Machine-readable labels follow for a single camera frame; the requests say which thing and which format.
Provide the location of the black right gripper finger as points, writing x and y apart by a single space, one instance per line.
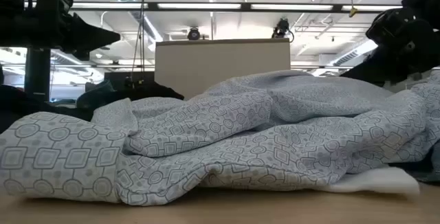
371 69

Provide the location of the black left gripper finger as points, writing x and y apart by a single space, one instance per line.
93 36

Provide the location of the teal dotted garment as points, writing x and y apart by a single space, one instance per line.
99 95

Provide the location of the black garment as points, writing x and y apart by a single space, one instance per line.
20 107

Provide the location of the geometric print pale gown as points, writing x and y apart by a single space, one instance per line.
240 138

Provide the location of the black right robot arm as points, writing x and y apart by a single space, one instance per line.
426 0

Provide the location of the black monitor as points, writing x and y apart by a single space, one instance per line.
127 76

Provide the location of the yellow hanging tag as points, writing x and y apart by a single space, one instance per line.
353 11

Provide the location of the flat white cloth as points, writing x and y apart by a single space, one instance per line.
378 181

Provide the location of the beige cardboard box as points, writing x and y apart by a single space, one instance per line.
220 66

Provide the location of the black ceiling camera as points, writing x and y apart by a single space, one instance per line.
193 34

